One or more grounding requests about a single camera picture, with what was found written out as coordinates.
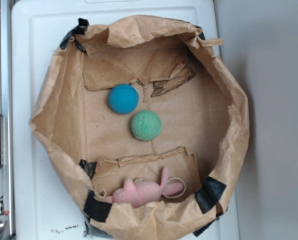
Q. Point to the green foam ball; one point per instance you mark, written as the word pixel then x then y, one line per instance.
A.
pixel 146 125

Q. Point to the blue foam ball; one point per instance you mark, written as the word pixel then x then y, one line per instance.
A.
pixel 123 99

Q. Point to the brown paper bag bin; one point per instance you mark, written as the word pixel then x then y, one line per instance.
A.
pixel 203 110

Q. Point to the pink plush toy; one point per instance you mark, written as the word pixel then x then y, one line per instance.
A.
pixel 140 192

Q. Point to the aluminium frame rail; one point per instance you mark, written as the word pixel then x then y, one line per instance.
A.
pixel 7 203

